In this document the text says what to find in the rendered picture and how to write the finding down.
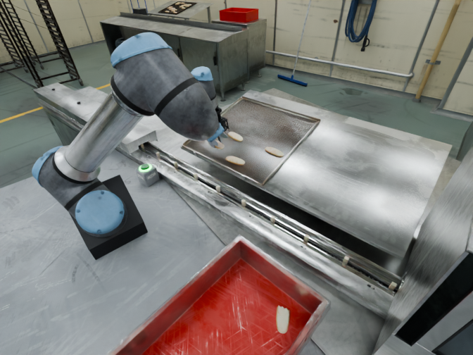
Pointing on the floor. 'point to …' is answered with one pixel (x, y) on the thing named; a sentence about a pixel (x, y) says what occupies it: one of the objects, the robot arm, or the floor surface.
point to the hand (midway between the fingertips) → (215, 142)
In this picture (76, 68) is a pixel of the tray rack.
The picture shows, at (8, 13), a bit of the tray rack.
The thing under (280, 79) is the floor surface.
